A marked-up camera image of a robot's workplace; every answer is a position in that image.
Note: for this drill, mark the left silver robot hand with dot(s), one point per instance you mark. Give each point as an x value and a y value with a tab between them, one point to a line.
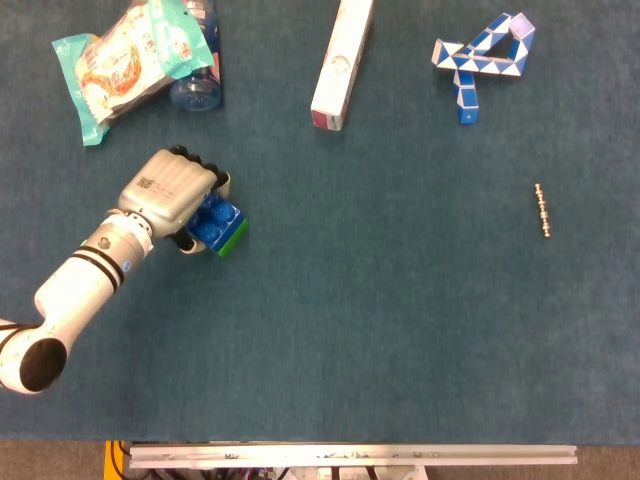
165	192

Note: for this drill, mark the blue toy brick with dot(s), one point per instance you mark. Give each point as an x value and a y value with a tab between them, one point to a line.
217	225

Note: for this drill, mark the green toy brick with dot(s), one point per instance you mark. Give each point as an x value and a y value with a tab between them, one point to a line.
234	242

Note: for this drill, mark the blue plastic water bottle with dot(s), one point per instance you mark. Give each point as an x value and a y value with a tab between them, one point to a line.
200	82

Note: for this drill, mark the teal snack bag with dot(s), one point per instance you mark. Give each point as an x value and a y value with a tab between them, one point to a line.
127	62

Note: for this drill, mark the long white cardboard box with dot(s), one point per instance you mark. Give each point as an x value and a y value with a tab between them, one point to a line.
340	65

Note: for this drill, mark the blue white snake puzzle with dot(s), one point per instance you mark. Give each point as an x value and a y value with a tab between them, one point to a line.
480	57

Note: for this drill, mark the yellow frame part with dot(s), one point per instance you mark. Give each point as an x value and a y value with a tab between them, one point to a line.
108	460

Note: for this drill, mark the aluminium frame rail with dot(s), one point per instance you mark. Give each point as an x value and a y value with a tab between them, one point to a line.
350	456

